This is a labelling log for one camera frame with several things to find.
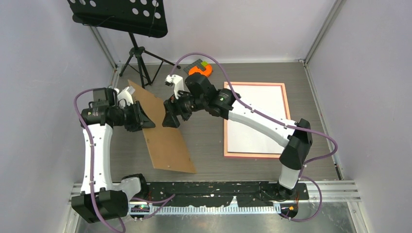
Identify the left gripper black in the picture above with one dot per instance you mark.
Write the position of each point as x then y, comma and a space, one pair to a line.
145, 122

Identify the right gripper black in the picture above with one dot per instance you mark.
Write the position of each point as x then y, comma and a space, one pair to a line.
177, 104

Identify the brown cardboard backing board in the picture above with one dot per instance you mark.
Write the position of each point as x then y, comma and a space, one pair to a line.
166, 146

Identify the pink wooden picture frame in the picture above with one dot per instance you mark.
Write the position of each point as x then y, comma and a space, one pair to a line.
244, 142

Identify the landscape sunset photo print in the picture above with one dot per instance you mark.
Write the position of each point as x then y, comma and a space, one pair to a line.
252, 117

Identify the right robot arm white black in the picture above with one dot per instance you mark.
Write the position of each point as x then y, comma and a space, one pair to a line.
196, 93

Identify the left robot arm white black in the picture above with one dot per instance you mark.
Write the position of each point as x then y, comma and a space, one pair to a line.
99, 197

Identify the orange tape dispenser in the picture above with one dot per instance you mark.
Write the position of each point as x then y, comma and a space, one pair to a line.
203, 68

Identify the grey lego plate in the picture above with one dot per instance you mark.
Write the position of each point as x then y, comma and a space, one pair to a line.
195, 63

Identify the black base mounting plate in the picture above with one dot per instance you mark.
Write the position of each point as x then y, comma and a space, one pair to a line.
217, 194

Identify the black music stand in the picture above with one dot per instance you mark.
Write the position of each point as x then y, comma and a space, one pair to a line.
142, 17

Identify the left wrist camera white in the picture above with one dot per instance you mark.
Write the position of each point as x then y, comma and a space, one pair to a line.
125, 96

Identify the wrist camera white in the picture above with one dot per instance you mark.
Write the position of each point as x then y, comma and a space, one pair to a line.
125, 96
177, 83

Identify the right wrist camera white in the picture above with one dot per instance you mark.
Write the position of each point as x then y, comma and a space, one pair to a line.
177, 83

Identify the aluminium rail front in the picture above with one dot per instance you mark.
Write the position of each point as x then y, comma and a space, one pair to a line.
336, 191

